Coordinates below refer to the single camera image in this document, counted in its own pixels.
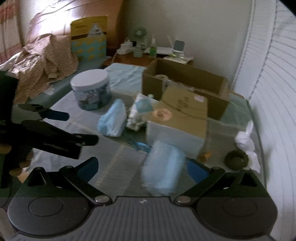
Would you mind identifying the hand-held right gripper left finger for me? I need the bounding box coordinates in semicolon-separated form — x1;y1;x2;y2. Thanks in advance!
21;157;112;207

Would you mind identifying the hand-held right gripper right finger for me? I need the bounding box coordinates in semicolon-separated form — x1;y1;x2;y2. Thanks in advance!
173;158;270;207

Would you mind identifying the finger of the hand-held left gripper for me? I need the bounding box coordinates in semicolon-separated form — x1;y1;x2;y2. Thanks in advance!
18;103;70;121
20;120;99;160

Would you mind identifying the blue face mask pack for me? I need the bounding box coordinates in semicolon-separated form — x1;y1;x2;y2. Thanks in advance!
97;99;127;137
141;139;187;196

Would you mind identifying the white patterned soft pack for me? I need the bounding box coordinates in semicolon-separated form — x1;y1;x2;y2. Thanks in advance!
126;93;154;132

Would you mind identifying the cardboard box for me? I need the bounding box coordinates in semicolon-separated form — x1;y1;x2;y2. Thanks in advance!
146;120;207;161
142;58;231;139

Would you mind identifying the person's left hand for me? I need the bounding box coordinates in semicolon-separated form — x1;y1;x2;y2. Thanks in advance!
0;144;33;177

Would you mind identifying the green checked blanket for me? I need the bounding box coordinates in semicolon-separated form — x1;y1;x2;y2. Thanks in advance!
11;62;267;205

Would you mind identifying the dark fuzzy hair scrunchie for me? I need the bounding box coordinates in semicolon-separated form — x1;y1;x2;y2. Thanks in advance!
224;149;249;169

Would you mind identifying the closed cardboard box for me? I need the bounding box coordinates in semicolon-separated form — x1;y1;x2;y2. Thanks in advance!
146;120;207;161

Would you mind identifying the clear jar with white lid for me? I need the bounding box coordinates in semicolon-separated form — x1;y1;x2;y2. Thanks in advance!
70;70;112;111

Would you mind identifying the brown dotted cloth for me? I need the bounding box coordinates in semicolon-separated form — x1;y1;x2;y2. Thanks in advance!
10;33;79;105

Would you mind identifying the blue plastic wrapper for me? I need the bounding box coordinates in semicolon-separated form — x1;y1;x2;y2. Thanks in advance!
129;137;151;153

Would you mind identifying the white knotted towel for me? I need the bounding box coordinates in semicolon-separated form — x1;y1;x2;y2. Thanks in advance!
234;120;262;173

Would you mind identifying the light blue cloth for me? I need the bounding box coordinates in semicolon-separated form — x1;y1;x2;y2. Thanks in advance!
105;63;148;93

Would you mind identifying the pink patterned fabric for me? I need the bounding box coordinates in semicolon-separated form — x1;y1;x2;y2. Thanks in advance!
0;0;24;63

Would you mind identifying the yellow paper bag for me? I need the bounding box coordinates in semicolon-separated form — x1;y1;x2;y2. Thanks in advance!
70;15;109;62

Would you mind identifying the white power strip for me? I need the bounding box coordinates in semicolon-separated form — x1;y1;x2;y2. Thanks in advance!
116;40;137;55

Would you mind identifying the brown wooden headboard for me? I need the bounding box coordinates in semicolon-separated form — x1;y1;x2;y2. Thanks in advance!
20;0;123;56

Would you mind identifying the white louvred door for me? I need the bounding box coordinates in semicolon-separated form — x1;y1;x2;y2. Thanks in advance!
231;0;296;241

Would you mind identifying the green bottle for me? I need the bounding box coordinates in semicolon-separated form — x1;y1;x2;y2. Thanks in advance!
149;37;157;57

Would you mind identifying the small green desk fan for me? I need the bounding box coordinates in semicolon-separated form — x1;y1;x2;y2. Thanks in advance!
129;26;148;47

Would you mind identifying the white router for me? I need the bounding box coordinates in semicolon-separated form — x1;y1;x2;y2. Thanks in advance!
157;35;184;56

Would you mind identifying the small standing mirror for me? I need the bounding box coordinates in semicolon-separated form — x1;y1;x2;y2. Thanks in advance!
173;40;186;52

